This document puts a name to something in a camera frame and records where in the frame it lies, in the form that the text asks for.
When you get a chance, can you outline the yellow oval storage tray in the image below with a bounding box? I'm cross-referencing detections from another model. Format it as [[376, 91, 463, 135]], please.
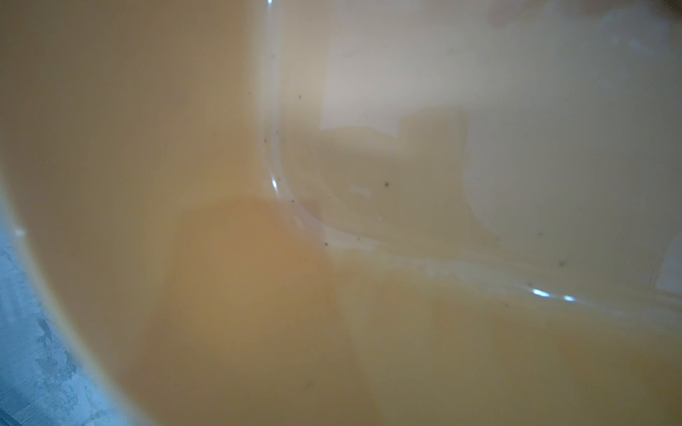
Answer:
[[1, 1, 681, 425]]

